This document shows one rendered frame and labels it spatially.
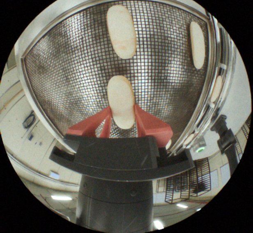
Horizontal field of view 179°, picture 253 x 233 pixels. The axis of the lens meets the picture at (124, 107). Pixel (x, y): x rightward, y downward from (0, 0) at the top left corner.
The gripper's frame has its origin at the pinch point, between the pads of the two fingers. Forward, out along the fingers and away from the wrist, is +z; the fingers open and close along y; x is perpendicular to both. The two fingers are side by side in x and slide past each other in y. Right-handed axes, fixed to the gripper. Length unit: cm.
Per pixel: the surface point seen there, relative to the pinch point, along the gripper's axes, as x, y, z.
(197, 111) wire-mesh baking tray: 5.2, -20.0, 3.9
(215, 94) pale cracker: 0.8, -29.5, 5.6
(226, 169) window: 310, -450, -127
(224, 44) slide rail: -17.1, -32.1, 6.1
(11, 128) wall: 36, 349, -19
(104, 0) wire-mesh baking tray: -18.9, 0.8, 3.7
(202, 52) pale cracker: -9.7, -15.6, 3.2
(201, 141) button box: 31, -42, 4
